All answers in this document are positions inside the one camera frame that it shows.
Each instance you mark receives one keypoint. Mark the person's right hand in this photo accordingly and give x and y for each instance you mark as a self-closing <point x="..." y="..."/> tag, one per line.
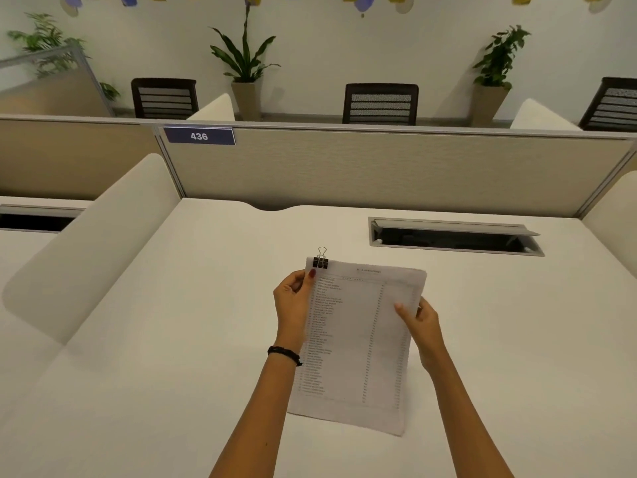
<point x="423" y="333"/>

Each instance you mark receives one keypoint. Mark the person's left hand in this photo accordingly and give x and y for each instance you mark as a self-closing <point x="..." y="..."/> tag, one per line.
<point x="287" y="313"/>

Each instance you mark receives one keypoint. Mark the person's right thumb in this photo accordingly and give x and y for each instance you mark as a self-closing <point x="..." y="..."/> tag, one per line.
<point x="404" y="311"/>

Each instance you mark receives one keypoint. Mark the person's left thumb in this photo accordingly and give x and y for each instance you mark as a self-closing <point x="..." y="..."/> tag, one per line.
<point x="311" y="279"/>

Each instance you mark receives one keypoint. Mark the printed paper sheets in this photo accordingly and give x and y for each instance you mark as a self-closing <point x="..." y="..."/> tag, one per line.
<point x="363" y="343"/>

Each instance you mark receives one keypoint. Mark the person's left forearm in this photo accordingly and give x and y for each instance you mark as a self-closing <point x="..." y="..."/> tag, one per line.
<point x="254" y="418"/>

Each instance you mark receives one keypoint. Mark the person's right forearm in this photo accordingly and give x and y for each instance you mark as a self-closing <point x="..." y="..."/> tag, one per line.
<point x="463" y="423"/>

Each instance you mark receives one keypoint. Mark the black binder clip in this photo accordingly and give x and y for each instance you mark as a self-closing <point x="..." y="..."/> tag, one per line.
<point x="321" y="260"/>

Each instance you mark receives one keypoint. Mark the beige desk partition panel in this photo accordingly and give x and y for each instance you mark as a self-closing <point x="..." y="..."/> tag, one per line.
<point x="69" y="159"/>
<point x="378" y="169"/>

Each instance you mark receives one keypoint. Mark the blue desk number sign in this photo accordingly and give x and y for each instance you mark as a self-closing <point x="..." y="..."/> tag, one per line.
<point x="199" y="136"/>

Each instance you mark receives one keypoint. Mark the black mesh office chair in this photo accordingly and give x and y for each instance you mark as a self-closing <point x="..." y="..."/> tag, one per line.
<point x="380" y="104"/>
<point x="164" y="98"/>
<point x="610" y="105"/>

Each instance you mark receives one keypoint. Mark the white curved side divider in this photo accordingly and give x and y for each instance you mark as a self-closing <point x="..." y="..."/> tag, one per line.
<point x="94" y="253"/>
<point x="614" y="218"/>
<point x="215" y="109"/>
<point x="542" y="116"/>

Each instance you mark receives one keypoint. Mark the tall leafy potted plant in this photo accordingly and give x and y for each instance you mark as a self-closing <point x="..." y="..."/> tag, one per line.
<point x="244" y="64"/>

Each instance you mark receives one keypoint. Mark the bushy potted plant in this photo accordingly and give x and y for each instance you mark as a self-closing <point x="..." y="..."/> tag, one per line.
<point x="495" y="74"/>

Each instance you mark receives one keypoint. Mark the blue and yellow hanging decorations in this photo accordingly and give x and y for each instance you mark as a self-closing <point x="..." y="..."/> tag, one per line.
<point x="358" y="0"/>

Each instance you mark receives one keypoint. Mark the glass-topped beige partition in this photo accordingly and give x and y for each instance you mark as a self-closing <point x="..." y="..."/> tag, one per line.
<point x="54" y="87"/>

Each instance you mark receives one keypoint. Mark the fern-like potted plant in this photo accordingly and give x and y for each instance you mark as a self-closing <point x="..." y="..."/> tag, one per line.
<point x="47" y="44"/>

